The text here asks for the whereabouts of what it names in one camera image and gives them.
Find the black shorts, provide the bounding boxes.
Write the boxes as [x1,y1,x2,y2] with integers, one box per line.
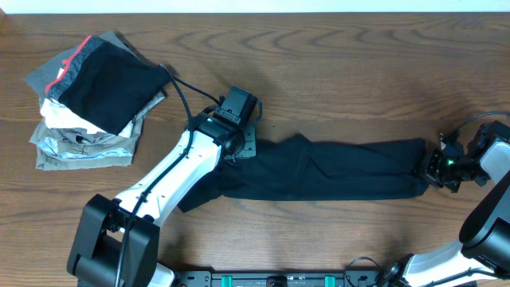
[178,135,429,212]

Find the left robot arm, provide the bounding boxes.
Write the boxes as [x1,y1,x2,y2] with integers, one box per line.
[67,87,262,287]

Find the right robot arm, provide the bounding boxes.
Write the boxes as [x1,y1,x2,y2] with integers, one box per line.
[386,121,509,287]

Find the folded black garment red trim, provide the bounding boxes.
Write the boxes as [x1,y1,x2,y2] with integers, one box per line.
[45,36,171,135]

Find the folded khaki patterned garment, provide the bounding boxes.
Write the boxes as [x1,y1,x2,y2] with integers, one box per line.
[29,92,164,171]

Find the folded white garment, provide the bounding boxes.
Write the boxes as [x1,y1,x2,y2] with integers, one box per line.
[39,67,135,140]

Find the folded grey garment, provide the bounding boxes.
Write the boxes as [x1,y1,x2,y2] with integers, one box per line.
[24,31,140,106]

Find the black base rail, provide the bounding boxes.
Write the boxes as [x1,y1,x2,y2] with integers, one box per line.
[171,258,477,287]

